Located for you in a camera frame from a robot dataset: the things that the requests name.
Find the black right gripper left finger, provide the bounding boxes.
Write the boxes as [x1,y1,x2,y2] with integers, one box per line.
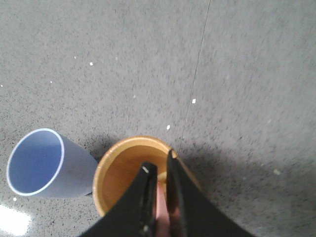
[82,161,158,237]

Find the pink chopstick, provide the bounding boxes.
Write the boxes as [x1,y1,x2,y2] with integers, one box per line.
[155,181,171,237]

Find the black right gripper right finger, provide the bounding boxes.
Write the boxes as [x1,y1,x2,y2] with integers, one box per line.
[166,150,253,237]

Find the bamboo cylindrical holder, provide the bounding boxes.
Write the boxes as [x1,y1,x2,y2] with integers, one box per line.
[92,135,201,218]

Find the blue plastic cup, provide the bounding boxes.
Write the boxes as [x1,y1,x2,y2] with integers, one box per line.
[6,128,98,198]

